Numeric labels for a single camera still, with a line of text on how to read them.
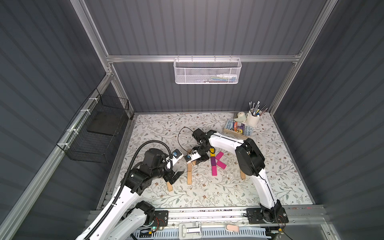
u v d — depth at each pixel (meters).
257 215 0.74
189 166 0.91
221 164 0.92
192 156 0.83
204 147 0.77
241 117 1.08
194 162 0.91
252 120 1.08
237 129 1.07
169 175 0.64
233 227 0.69
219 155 0.96
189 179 0.86
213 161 0.93
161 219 0.72
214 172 0.89
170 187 0.84
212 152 0.83
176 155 0.62
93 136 0.73
